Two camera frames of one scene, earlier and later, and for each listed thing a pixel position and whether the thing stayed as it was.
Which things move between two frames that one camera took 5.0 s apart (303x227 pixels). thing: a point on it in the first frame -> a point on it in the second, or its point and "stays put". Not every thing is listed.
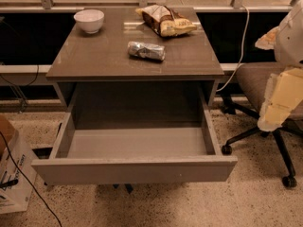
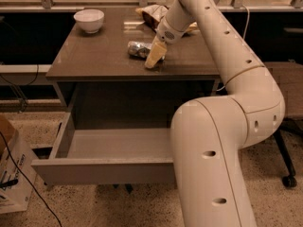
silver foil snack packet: (146, 50) stays put
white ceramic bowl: (90, 20) stays put
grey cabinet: (106, 87) stays put
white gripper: (290, 43) -> (166, 33)
